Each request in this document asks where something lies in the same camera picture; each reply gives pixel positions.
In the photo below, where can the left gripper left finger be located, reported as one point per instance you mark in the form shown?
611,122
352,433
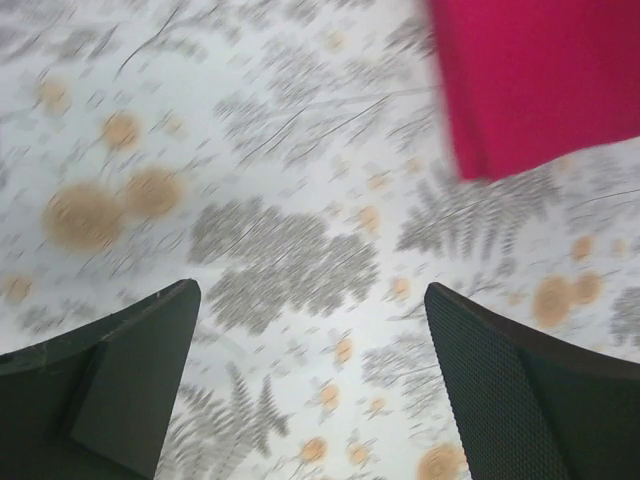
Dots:
96,402

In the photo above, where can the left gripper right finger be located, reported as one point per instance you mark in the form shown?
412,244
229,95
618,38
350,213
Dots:
528,405

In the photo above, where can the red t shirt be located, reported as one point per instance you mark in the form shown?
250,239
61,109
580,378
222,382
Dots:
526,82

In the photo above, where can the floral patterned table mat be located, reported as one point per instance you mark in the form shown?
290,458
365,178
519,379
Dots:
289,156

